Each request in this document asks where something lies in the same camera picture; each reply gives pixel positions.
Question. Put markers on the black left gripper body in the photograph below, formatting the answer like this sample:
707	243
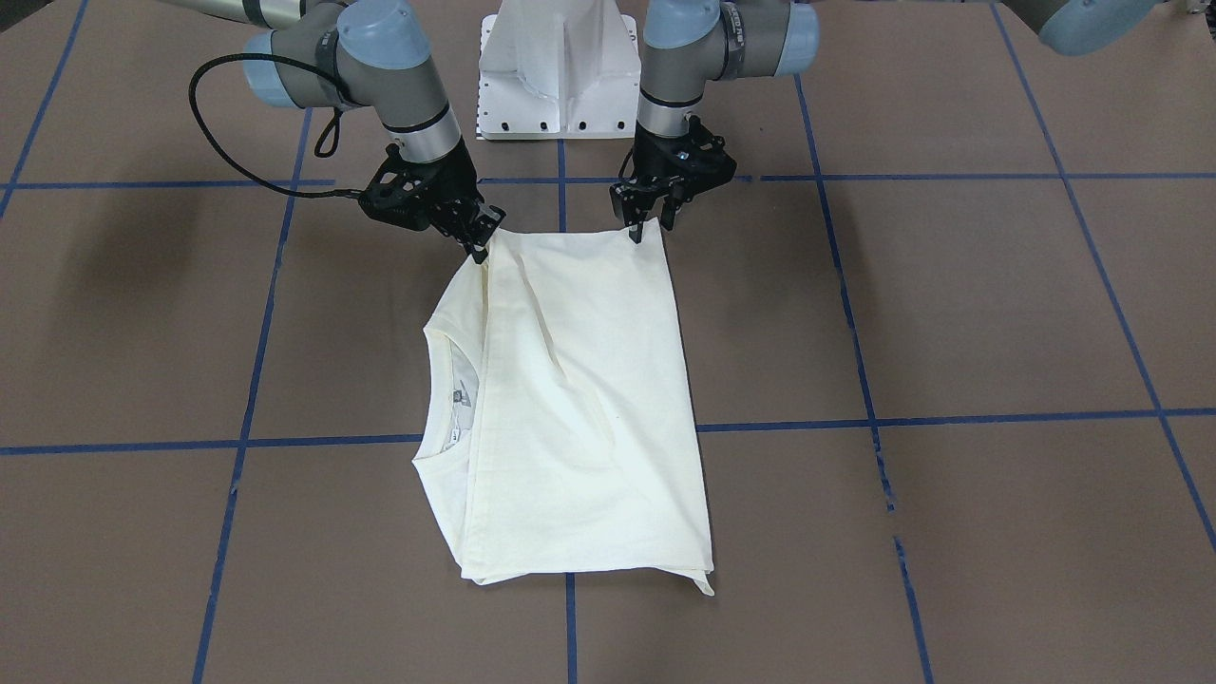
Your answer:
645	205

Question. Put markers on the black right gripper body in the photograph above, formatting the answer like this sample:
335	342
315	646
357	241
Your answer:
454	186

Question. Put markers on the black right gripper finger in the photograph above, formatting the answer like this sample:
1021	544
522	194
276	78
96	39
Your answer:
485	221
477	246

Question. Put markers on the cream long sleeve shirt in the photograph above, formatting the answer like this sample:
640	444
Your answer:
560	435

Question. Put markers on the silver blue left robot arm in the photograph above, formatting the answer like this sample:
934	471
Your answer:
686	45

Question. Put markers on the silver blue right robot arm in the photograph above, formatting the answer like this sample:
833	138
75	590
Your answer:
346	55

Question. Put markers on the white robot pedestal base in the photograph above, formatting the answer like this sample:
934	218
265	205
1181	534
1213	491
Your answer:
558	70

